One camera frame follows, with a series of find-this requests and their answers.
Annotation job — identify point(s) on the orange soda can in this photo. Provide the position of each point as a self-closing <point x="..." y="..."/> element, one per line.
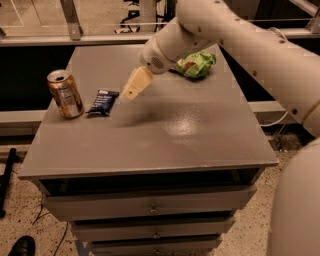
<point x="64" y="90"/>

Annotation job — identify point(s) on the grey drawer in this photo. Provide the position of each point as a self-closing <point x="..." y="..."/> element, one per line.
<point x="155" y="246"/>
<point x="154" y="229"/>
<point x="152" y="203"/>

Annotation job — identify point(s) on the black metal stand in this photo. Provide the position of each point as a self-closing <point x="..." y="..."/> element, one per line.
<point x="5" y="178"/>

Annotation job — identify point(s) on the bottom grey drawer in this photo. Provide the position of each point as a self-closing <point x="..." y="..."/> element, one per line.
<point x="155" y="246"/>

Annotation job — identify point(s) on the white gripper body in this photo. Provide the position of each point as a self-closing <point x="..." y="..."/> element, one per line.
<point x="156" y="56"/>

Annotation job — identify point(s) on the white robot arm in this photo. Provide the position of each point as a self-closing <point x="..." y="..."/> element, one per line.
<point x="289" y="73"/>

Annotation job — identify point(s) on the blue rxbar wrapper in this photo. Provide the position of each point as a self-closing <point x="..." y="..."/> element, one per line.
<point x="103" y="102"/>

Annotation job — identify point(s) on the black shoe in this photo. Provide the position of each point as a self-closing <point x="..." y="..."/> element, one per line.
<point x="24" y="246"/>

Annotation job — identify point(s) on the top grey drawer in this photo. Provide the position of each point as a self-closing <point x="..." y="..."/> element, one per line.
<point x="152" y="203"/>

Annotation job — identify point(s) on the grey drawer cabinet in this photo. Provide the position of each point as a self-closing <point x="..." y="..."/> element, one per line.
<point x="177" y="134"/>

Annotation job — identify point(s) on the green chip bag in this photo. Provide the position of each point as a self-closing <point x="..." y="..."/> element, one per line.
<point x="196" y="65"/>

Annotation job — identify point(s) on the grey metal railing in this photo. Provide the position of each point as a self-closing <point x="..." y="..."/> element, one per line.
<point x="84" y="22"/>

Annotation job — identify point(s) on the middle grey drawer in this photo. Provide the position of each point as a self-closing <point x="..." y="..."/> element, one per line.
<point x="154" y="229"/>

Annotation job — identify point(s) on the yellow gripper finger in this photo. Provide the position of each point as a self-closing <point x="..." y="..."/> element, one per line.
<point x="135" y="86"/>
<point x="140" y="71"/>

